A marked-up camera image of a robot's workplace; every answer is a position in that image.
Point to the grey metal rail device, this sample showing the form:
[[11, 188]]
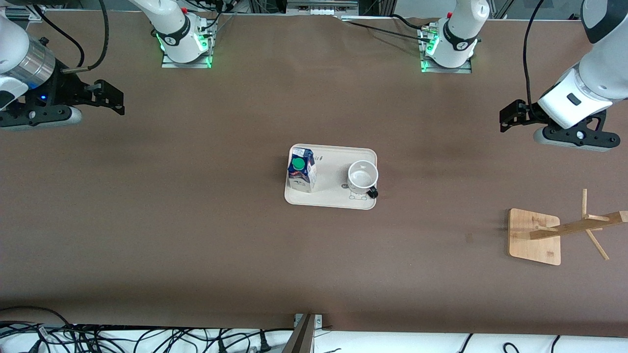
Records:
[[321, 6]]

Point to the beige rabbit print tray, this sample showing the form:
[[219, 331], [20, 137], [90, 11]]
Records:
[[331, 196]]

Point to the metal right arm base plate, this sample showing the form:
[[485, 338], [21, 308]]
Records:
[[186, 64]]

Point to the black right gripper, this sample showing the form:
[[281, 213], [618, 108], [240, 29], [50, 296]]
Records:
[[63, 91]]

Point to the wooden cup hanging rack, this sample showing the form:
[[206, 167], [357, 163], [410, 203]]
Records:
[[532, 245]]

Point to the blue milk carton green cap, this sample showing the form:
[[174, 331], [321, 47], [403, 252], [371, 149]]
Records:
[[301, 171]]

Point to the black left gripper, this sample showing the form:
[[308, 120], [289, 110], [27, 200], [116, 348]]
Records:
[[531, 114]]

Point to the small metal bracket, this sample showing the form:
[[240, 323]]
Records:
[[319, 321]]

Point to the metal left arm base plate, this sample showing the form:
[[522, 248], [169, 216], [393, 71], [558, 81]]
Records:
[[446, 70]]

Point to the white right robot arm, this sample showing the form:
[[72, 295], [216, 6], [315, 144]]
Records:
[[171, 19]]

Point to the black power plug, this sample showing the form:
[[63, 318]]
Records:
[[264, 342]]

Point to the slanted metal beam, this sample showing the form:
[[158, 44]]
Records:
[[301, 338]]

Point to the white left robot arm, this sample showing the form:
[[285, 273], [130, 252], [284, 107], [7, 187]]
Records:
[[608, 59]]

